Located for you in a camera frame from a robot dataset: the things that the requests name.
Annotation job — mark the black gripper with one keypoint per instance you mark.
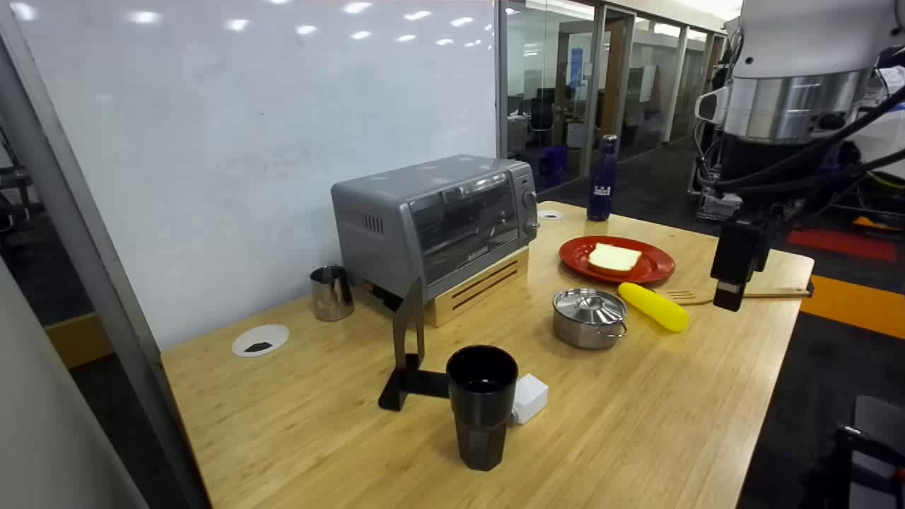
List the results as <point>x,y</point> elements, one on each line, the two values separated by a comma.
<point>740,254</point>

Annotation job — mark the silver oven knob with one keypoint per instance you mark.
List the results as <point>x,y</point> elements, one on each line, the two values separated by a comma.
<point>531,224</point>
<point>528,196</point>

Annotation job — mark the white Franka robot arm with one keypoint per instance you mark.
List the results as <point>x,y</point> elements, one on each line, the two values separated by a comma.
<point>801,57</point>

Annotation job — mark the grey toaster oven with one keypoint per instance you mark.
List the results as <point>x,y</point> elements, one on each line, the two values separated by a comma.
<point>425,223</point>

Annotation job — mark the red plate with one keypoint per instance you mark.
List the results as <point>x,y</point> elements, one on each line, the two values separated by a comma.
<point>654,264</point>

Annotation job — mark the white bread slice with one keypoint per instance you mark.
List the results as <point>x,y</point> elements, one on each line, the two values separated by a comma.
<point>616,259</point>

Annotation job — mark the small steel pot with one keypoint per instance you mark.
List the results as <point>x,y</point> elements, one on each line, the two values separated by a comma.
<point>587,319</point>

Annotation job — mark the dark blue water bottle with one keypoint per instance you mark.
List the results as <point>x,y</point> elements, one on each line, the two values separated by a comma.
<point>604,179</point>

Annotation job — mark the small white box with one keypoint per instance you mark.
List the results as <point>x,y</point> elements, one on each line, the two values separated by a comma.
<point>531,399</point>

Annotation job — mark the slotted wooden box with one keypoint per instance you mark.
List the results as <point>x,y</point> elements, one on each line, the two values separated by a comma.
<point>476,288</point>

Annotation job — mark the black plastic cup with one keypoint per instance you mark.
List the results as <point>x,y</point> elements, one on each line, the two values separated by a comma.
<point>481,415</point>

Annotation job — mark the black metal bookend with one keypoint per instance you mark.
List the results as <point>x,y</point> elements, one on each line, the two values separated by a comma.
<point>412,329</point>

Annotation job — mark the small steel milk jug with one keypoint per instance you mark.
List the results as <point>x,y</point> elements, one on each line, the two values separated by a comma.
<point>331,296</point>

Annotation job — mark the large white whiteboard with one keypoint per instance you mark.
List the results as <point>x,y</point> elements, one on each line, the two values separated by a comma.
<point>235,142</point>

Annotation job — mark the black equipment frame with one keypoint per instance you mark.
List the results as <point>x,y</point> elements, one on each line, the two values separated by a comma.
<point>873,471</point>

